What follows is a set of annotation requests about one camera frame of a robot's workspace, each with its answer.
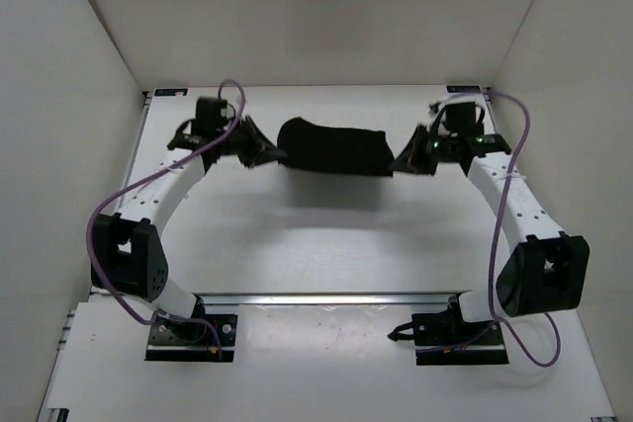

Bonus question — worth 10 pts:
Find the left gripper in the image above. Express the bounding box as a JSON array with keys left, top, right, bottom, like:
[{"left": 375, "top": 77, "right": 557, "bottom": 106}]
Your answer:
[{"left": 220, "top": 114, "right": 289, "bottom": 168}]

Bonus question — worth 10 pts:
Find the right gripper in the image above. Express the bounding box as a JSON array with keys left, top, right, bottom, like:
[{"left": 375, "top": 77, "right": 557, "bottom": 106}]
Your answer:
[{"left": 388, "top": 126, "right": 456, "bottom": 178}]

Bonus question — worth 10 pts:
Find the black skirt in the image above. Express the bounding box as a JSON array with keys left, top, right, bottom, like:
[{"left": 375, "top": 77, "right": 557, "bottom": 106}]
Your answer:
[{"left": 277, "top": 117, "right": 395, "bottom": 177}]

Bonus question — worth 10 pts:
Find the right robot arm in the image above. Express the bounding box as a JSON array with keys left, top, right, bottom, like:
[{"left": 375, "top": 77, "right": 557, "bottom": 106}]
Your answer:
[{"left": 392, "top": 95, "right": 589, "bottom": 344}]

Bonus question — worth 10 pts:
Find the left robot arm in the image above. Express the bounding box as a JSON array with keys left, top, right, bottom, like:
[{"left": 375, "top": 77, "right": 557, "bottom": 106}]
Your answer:
[{"left": 88, "top": 97, "right": 286, "bottom": 341}]

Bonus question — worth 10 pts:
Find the right table corner label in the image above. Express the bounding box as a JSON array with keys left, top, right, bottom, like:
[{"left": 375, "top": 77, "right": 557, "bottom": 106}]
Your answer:
[{"left": 446, "top": 85, "right": 481, "bottom": 94}]

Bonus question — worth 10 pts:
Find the table corner label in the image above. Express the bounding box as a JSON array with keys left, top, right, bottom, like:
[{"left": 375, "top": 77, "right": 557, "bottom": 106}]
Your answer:
[
  {"left": 446, "top": 85, "right": 481, "bottom": 94},
  {"left": 153, "top": 88, "right": 188, "bottom": 97}
]

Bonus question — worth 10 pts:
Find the left table corner label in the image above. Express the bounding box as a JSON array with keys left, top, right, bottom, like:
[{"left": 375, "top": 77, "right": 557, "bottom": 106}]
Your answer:
[{"left": 153, "top": 88, "right": 188, "bottom": 97}]

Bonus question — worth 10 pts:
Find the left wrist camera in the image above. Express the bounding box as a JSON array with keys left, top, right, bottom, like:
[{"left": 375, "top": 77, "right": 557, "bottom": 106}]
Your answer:
[{"left": 221, "top": 101, "right": 243, "bottom": 124}]

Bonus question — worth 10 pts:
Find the aluminium table front rail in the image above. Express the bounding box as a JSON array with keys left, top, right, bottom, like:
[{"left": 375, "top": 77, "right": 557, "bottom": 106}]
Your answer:
[{"left": 200, "top": 293, "right": 455, "bottom": 306}]

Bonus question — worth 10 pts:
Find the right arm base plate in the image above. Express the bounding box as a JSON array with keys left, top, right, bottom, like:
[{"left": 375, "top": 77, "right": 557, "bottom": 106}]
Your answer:
[{"left": 387, "top": 295, "right": 509, "bottom": 367}]

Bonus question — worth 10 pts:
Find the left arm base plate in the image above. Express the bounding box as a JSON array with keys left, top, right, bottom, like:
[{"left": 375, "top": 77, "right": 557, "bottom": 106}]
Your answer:
[{"left": 144, "top": 305, "right": 238, "bottom": 363}]

